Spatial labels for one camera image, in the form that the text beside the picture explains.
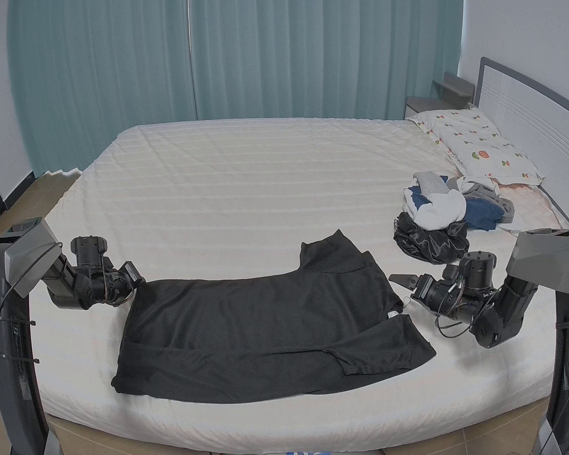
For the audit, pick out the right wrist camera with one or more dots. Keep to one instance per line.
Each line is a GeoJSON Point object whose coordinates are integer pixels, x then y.
{"type": "Point", "coordinates": [452, 274]}

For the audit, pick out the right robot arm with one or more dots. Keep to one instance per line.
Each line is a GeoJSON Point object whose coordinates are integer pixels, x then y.
{"type": "Point", "coordinates": [545, 259]}

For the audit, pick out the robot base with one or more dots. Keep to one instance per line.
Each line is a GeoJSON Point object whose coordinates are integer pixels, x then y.
{"type": "Point", "coordinates": [308, 453]}

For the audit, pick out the pile of clothes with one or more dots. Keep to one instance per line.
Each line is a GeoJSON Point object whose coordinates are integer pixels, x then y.
{"type": "Point", "coordinates": [436, 206]}

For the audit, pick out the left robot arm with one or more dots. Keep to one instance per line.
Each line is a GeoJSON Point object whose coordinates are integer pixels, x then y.
{"type": "Point", "coordinates": [28, 254]}

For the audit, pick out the white printed pillow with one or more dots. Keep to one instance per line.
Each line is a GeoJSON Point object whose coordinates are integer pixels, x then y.
{"type": "Point", "coordinates": [479, 145]}

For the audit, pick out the blue-green curtain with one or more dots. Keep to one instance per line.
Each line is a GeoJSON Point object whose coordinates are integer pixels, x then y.
{"type": "Point", "coordinates": [99, 64]}
{"type": "Point", "coordinates": [322, 40]}

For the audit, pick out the grey bedside table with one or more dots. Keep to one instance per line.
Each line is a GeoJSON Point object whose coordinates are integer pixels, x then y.
{"type": "Point", "coordinates": [453, 88]}

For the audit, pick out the black T-shirt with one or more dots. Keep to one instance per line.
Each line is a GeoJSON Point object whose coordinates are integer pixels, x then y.
{"type": "Point", "coordinates": [265, 330]}

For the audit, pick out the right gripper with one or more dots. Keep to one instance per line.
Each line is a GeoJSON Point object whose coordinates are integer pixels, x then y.
{"type": "Point", "coordinates": [434, 293]}

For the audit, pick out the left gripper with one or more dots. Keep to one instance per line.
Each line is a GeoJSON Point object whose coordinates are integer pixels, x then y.
{"type": "Point", "coordinates": [132, 277]}

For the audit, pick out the bed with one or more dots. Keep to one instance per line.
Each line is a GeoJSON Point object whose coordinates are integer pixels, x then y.
{"type": "Point", "coordinates": [246, 183]}

